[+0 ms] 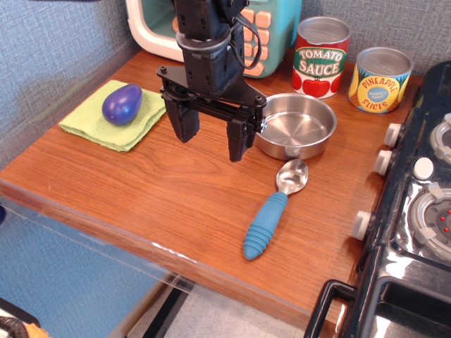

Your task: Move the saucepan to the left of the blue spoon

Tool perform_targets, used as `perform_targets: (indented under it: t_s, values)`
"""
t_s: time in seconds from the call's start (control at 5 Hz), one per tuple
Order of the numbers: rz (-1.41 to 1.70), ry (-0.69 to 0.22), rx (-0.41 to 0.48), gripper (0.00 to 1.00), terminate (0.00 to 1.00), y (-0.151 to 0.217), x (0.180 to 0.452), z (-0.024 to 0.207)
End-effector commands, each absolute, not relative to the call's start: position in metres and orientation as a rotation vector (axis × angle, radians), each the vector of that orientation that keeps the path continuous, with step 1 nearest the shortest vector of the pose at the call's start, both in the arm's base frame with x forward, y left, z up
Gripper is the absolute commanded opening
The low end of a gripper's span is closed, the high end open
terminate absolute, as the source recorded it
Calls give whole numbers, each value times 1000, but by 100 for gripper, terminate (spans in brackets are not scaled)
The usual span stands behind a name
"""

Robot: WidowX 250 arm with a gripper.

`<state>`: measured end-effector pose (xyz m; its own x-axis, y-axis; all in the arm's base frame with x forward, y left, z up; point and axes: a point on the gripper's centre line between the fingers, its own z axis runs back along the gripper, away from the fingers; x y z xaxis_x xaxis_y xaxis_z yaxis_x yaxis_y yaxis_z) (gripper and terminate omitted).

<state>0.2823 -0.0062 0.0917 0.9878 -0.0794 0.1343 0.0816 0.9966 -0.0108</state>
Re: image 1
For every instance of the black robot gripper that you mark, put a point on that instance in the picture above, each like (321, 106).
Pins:
(213, 84)

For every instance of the stainless steel saucepan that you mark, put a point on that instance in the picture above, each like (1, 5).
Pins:
(295, 126)

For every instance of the purple toy eggplant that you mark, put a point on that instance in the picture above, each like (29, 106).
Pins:
(122, 105)

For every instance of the green folded cloth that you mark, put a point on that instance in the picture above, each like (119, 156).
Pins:
(87, 120)

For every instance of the tomato sauce can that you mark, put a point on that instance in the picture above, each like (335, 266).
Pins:
(320, 54)

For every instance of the white stove knob middle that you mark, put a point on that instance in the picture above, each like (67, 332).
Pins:
(382, 162)

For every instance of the white stove knob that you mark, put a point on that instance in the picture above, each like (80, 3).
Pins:
(360, 225)
(382, 162)
(391, 135)

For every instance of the white stove knob lower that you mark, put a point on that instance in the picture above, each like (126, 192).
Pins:
(360, 225)

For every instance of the pineapple slices can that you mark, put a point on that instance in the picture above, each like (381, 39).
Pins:
(379, 80)

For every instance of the white stove knob upper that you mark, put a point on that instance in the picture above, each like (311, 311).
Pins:
(391, 135)

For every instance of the white round stove button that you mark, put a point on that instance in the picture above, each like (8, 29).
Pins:
(423, 168)

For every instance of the black toy stove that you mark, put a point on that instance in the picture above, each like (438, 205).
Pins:
(403, 272)

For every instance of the blue handled metal spoon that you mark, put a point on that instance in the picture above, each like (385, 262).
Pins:
(291, 178)

